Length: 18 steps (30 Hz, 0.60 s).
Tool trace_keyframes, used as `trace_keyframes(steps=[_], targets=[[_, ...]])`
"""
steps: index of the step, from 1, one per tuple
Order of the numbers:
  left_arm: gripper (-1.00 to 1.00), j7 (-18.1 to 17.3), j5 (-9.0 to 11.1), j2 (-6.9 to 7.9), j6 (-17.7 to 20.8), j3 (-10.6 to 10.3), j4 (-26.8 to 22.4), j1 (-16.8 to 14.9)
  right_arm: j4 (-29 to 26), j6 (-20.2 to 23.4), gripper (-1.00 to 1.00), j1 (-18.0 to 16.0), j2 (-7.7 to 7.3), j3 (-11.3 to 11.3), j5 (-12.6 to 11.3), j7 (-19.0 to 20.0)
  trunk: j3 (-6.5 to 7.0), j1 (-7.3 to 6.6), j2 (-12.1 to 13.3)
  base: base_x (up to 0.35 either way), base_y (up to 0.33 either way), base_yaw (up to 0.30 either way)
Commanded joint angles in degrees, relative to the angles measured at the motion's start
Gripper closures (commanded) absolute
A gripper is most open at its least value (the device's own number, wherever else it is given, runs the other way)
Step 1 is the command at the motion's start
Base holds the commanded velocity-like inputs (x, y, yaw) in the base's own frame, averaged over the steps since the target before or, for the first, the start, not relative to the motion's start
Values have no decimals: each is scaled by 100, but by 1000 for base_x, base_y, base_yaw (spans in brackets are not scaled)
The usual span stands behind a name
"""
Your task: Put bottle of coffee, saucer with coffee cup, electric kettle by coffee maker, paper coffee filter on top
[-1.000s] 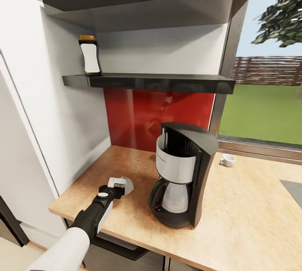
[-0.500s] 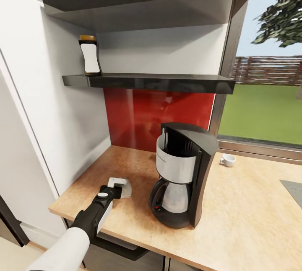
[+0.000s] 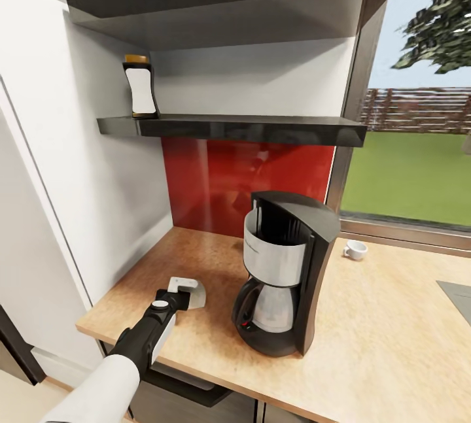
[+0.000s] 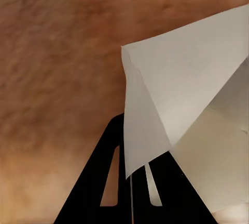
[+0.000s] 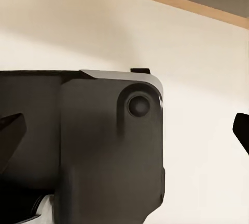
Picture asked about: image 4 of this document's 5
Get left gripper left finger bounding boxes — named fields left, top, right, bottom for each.
left=54, top=113, right=133, bottom=224

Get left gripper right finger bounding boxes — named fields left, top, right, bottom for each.
left=132, top=152, right=218, bottom=224

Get paper coffee filter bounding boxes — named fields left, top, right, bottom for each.
left=121, top=4, right=249, bottom=213

